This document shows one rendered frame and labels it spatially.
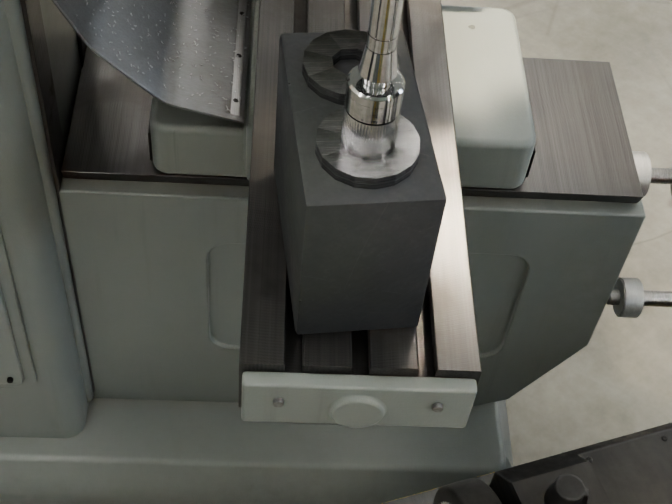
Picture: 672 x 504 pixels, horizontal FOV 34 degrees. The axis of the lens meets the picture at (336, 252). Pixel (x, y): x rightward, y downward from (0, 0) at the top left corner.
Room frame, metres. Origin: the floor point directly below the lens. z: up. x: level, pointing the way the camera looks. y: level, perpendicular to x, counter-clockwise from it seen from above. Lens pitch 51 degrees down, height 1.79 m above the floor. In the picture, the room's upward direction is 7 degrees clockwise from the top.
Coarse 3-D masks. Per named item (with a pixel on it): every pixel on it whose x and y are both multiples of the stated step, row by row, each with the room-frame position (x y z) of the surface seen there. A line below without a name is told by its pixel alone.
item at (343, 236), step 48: (288, 48) 0.78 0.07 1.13; (336, 48) 0.77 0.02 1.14; (288, 96) 0.72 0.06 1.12; (336, 96) 0.71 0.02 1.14; (288, 144) 0.70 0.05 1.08; (336, 144) 0.65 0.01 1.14; (432, 144) 0.68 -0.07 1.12; (288, 192) 0.68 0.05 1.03; (336, 192) 0.61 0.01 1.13; (384, 192) 0.61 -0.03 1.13; (432, 192) 0.62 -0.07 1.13; (288, 240) 0.67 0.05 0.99; (336, 240) 0.59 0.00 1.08; (384, 240) 0.60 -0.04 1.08; (432, 240) 0.61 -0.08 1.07; (336, 288) 0.60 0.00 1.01; (384, 288) 0.61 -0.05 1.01
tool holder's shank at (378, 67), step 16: (384, 0) 0.65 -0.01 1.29; (400, 0) 0.65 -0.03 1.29; (384, 16) 0.65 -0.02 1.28; (400, 16) 0.66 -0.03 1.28; (368, 32) 0.66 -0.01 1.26; (384, 32) 0.65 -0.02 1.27; (368, 48) 0.65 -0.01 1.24; (384, 48) 0.65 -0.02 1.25; (368, 64) 0.65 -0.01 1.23; (384, 64) 0.65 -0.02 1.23; (368, 80) 0.65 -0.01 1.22; (384, 80) 0.65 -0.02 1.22
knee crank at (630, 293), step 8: (624, 280) 1.03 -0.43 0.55; (632, 280) 1.03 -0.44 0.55; (616, 288) 1.03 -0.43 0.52; (624, 288) 1.01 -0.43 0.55; (632, 288) 1.01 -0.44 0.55; (640, 288) 1.01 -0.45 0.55; (616, 296) 1.01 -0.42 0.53; (624, 296) 1.00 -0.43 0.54; (632, 296) 1.00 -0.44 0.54; (640, 296) 1.00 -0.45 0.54; (648, 296) 1.02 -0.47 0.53; (656, 296) 1.02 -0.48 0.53; (664, 296) 1.02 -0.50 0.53; (608, 304) 1.00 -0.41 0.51; (616, 304) 1.00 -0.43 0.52; (624, 304) 0.99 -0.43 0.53; (632, 304) 0.99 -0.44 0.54; (640, 304) 0.99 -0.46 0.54; (648, 304) 1.01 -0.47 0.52; (656, 304) 1.01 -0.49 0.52; (664, 304) 1.01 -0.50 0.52; (616, 312) 1.00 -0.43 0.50; (624, 312) 0.99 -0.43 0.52; (632, 312) 0.99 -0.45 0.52; (640, 312) 0.99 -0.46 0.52
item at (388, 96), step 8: (352, 72) 0.67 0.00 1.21; (400, 72) 0.67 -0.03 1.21; (352, 80) 0.66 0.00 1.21; (360, 80) 0.66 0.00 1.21; (392, 80) 0.66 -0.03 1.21; (400, 80) 0.66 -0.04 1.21; (352, 88) 0.65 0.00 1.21; (360, 88) 0.65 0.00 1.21; (368, 88) 0.65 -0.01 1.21; (376, 88) 0.65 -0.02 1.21; (384, 88) 0.65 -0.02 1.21; (392, 88) 0.65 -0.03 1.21; (400, 88) 0.65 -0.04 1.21; (352, 96) 0.64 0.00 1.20; (360, 96) 0.64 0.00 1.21; (368, 96) 0.64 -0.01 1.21; (376, 96) 0.64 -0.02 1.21; (384, 96) 0.64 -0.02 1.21; (392, 96) 0.64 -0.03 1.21; (400, 96) 0.65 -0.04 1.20; (360, 104) 0.64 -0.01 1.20; (368, 104) 0.64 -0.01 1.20; (376, 104) 0.64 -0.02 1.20; (384, 104) 0.64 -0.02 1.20; (392, 104) 0.64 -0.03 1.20
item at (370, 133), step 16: (352, 112) 0.64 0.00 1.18; (368, 112) 0.64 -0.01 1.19; (384, 112) 0.64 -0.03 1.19; (400, 112) 0.66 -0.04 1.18; (352, 128) 0.64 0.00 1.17; (368, 128) 0.64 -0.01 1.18; (384, 128) 0.64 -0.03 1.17; (352, 144) 0.64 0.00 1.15; (368, 144) 0.64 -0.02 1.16; (384, 144) 0.64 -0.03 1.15
